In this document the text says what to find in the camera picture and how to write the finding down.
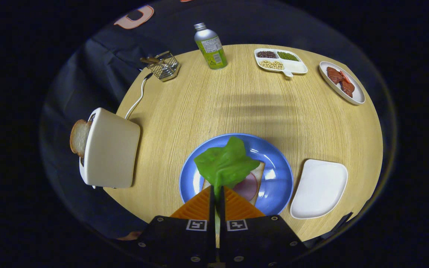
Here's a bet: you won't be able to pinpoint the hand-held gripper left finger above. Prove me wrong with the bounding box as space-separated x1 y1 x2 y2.
137 185 216 268

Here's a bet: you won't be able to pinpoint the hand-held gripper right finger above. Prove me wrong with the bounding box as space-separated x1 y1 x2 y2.
219 185 309 268

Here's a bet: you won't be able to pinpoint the green lettuce leaf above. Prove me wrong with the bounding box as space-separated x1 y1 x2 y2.
194 136 260 201

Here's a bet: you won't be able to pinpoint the toasted bread slice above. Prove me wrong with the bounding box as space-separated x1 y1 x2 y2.
70 119 92 158

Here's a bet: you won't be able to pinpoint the pink ham slice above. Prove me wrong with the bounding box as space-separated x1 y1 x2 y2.
233 172 258 202

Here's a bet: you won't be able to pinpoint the white bread slice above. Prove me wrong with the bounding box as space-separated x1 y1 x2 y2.
202 161 266 206

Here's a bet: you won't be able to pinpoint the blue round plate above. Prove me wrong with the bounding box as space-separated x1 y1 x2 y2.
179 133 294 216

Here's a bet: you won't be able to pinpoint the empty white curved plate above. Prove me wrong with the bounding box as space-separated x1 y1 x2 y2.
290 159 348 220

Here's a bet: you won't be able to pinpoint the cream white toaster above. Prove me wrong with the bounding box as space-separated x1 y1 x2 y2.
79 108 141 189

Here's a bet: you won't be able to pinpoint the yellow soybeans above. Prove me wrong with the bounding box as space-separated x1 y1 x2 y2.
259 60 285 70

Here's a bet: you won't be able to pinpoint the white divided dish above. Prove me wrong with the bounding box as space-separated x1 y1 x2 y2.
254 48 308 77

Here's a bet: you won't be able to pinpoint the silver green bottle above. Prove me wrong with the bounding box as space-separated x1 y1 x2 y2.
194 23 228 70

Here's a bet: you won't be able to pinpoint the brown wooden utensil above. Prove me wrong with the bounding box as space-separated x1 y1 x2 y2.
140 56 162 67

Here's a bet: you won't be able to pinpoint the green mung beans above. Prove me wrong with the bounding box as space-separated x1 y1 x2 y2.
277 51 299 62

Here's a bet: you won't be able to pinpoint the brown meat piece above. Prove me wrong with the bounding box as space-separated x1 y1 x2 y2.
327 67 344 84
340 80 355 98

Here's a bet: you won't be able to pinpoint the white oval meat plate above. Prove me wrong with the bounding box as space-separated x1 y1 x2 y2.
319 61 366 105

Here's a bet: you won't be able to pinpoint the white toaster cable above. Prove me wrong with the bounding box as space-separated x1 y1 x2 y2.
125 73 153 119

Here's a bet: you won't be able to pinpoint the metal wire basket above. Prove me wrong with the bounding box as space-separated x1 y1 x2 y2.
146 51 181 82

